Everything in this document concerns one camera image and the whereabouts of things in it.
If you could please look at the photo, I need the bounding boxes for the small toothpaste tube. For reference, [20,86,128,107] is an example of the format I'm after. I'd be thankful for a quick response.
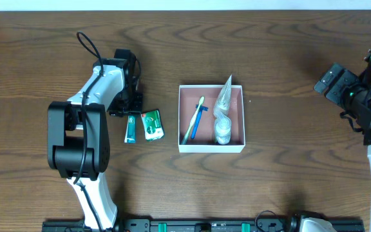
[124,115,137,144]

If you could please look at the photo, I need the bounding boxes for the green soap packet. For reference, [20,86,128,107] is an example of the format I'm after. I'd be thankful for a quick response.
[140,110,164,141]

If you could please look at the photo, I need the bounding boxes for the green white toothbrush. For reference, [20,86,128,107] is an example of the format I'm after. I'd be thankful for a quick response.
[181,96,205,145]

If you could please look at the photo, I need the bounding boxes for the blue disposable razor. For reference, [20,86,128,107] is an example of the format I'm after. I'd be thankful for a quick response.
[191,106,208,139]

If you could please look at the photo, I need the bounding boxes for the white lotion tube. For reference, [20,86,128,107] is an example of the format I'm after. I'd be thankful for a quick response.
[213,75,233,118]

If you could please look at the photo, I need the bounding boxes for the clear pump bottle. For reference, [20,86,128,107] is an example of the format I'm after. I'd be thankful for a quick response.
[214,111,232,145]

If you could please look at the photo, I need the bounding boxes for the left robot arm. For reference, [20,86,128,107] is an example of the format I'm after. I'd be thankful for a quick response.
[42,49,142,231]

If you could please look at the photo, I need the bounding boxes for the white cardboard box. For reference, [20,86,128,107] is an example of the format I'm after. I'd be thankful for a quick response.
[178,84,245,153]

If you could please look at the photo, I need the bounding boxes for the black mounting rail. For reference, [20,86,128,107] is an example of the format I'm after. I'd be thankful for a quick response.
[41,218,365,232]

